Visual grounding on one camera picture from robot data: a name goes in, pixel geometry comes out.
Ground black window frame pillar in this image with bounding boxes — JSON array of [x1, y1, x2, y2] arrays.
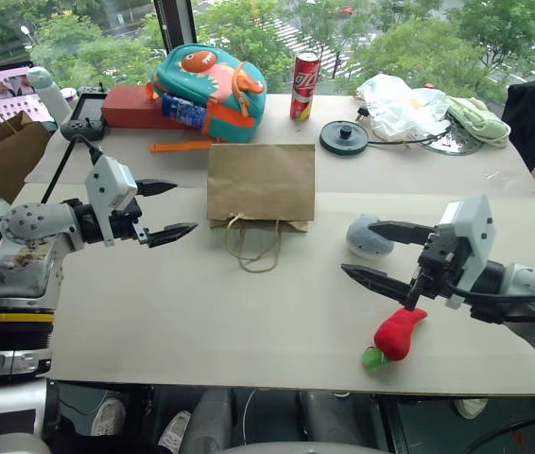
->
[[152, 0, 198, 53]]

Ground red cola can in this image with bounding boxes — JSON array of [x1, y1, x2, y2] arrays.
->
[[288, 51, 322, 121]]

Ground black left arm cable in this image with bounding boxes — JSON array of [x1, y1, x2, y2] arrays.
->
[[39, 133, 104, 205]]

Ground round silver tray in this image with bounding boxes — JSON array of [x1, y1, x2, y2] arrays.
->
[[417, 123, 484, 155]]

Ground white mint water bottle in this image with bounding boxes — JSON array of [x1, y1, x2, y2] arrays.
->
[[26, 65, 73, 127]]

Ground grey rounded robot leg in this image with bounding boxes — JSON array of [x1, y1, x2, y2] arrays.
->
[[185, 387, 236, 454], [297, 390, 359, 448]]

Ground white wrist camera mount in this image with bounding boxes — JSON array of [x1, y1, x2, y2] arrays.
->
[[436, 192, 493, 309], [84, 154, 139, 248]]

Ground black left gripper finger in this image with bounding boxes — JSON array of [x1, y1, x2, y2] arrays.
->
[[146, 222, 199, 250], [134, 179, 179, 198]]

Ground light green cloth pouch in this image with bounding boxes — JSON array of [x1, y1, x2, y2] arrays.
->
[[445, 96, 512, 149]]

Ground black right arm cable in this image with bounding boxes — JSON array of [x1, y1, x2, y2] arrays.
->
[[440, 271, 535, 305]]

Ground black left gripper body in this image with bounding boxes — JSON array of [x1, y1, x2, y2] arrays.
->
[[112, 197, 150, 246]]

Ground grey plush toy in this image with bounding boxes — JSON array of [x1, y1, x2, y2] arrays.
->
[[346, 213, 397, 261]]

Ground black handheld controller with screen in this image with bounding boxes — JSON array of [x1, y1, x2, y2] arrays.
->
[[60, 83, 109, 142]]

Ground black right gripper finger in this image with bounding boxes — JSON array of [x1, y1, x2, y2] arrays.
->
[[367, 220, 440, 247], [340, 263, 414, 309]]

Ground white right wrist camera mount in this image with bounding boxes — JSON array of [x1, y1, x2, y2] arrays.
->
[[436, 192, 493, 309]]

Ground brown paper bag flat handles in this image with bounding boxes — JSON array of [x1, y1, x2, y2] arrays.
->
[[0, 110, 54, 205]]

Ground black power plug with cord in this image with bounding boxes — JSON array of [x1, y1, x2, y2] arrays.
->
[[355, 107, 444, 146]]

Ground white sneaker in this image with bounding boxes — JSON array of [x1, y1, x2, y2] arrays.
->
[[453, 396, 489, 420], [157, 410, 193, 454], [89, 396, 128, 437]]

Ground red rectangular box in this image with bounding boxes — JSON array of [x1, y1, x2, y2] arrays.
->
[[100, 84, 189, 131]]

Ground teal dinosaur kids backpack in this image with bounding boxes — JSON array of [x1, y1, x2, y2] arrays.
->
[[146, 43, 269, 154]]

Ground white crumpled plastic bag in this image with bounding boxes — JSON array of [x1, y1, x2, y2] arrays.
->
[[355, 73, 454, 139]]

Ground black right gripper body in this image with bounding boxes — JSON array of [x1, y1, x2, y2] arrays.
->
[[406, 226, 473, 312]]

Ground black round kettle base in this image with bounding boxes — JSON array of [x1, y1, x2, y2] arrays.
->
[[319, 118, 371, 155]]

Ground red plush chili toy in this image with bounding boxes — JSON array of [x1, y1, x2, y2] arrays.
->
[[360, 306, 429, 372]]

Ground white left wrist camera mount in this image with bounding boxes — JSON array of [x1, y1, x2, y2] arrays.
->
[[84, 154, 139, 248]]

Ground brown paper bag rope handles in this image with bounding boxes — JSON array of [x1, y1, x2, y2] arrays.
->
[[206, 142, 318, 274]]

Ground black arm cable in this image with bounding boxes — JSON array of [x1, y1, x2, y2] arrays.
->
[[39, 133, 104, 205], [440, 271, 535, 305]]

